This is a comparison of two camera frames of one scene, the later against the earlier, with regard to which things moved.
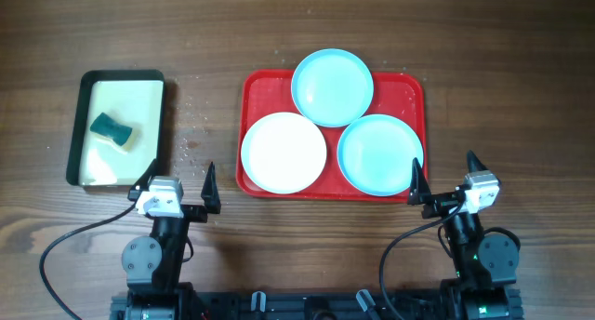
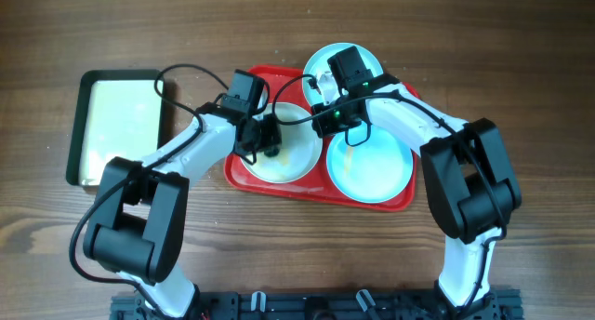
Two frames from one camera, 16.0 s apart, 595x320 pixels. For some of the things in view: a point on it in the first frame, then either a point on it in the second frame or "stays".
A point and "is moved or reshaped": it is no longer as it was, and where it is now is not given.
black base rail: (362, 305) stays
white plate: (284, 153) is moved or reshaped
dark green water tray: (133, 97) stays
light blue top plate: (332, 88) is moved or reshaped
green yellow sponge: (113, 134) -> (271, 153)
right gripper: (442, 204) -> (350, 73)
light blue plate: (376, 154) is moved or reshaped
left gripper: (197, 213) -> (273, 138)
